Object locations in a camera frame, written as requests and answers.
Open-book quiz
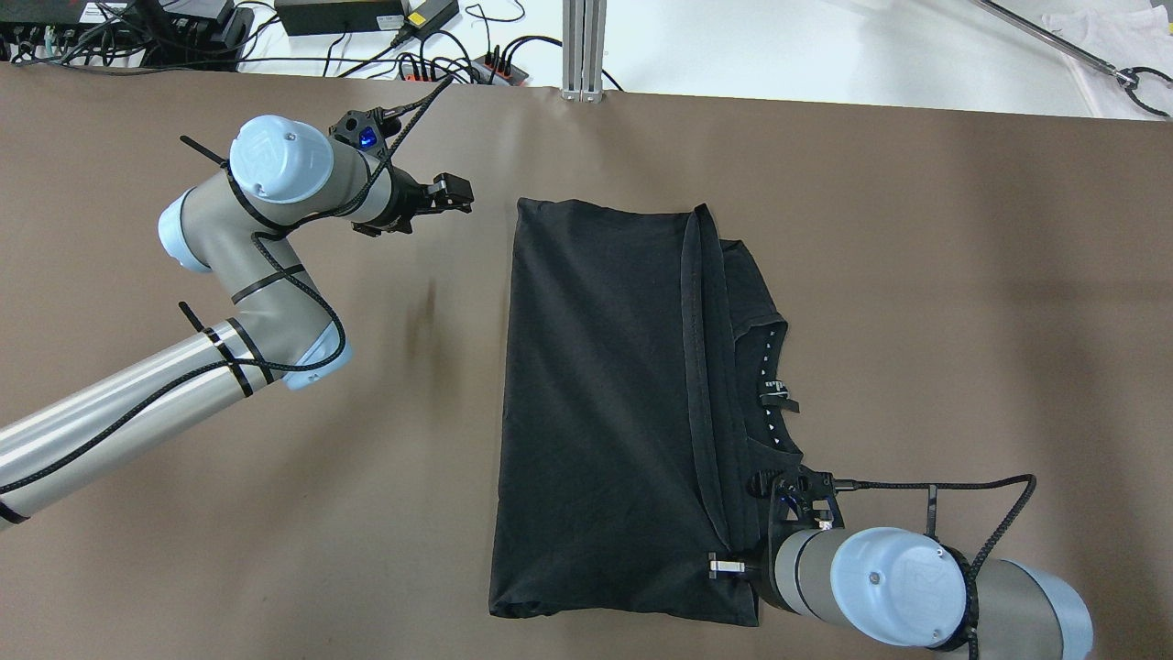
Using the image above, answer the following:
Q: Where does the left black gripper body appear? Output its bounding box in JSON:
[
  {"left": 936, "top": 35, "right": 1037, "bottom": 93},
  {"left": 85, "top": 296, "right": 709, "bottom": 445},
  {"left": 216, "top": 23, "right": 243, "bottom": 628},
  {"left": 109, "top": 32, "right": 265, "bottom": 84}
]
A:
[{"left": 380, "top": 173, "right": 441, "bottom": 234}]

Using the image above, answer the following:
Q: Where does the aluminium frame post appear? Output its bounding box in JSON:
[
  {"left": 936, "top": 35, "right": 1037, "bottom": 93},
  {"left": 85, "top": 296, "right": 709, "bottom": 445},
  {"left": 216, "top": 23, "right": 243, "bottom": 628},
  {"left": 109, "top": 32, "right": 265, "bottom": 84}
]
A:
[{"left": 561, "top": 0, "right": 608, "bottom": 104}]

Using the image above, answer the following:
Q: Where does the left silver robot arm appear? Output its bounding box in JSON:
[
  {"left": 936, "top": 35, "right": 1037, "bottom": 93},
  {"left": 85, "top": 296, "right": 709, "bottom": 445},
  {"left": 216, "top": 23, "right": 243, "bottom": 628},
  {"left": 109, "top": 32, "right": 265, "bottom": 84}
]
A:
[{"left": 4, "top": 109, "right": 474, "bottom": 530}]

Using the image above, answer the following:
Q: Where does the black t-shirt with logo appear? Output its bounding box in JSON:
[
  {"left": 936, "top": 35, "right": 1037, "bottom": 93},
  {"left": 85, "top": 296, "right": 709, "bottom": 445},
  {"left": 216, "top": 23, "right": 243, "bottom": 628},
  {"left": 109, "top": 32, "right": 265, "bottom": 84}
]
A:
[{"left": 488, "top": 199, "right": 804, "bottom": 627}]

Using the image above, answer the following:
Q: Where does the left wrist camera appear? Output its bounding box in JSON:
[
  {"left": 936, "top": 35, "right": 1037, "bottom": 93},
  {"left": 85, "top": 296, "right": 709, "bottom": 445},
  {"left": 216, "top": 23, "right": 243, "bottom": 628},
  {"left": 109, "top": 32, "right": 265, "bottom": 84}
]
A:
[{"left": 327, "top": 107, "right": 402, "bottom": 155}]

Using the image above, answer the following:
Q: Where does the long metal grabber pole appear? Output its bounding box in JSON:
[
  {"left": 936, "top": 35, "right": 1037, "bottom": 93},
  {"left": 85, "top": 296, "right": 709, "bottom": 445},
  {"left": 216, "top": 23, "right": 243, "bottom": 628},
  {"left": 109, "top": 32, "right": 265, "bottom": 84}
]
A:
[{"left": 970, "top": 1, "right": 1172, "bottom": 122}]

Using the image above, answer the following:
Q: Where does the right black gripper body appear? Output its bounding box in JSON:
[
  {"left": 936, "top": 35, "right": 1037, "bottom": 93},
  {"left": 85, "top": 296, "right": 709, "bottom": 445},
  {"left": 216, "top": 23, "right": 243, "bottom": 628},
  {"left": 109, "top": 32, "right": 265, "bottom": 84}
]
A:
[{"left": 743, "top": 536, "right": 791, "bottom": 611}]

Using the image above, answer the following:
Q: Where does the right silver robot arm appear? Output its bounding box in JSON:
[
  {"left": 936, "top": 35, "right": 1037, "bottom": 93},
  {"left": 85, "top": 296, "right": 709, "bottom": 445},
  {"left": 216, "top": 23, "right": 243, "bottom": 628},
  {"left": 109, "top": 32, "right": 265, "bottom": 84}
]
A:
[{"left": 708, "top": 528, "right": 1094, "bottom": 659}]

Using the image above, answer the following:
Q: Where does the black power adapter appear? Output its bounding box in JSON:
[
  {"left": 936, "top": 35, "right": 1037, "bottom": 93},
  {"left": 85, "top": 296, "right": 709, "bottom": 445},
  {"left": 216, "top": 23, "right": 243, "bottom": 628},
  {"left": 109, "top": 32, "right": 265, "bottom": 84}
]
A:
[{"left": 389, "top": 0, "right": 457, "bottom": 50}]

